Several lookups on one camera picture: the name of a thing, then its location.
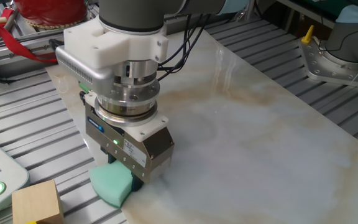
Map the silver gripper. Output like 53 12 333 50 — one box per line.
85 102 176 193

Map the green sponge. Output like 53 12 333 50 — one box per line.
88 160 135 209

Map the wooden block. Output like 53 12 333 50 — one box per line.
11 179 66 224

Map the white teach pendant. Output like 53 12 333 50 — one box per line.
0 130 30 223

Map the marble pattern board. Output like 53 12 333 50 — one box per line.
45 27 358 224

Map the red round container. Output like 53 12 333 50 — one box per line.
13 0 88 29

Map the yellow plastic clip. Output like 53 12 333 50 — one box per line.
300 24 315 45

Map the red strap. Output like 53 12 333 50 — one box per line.
0 8 58 63

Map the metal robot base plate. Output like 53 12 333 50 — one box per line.
298 37 358 91

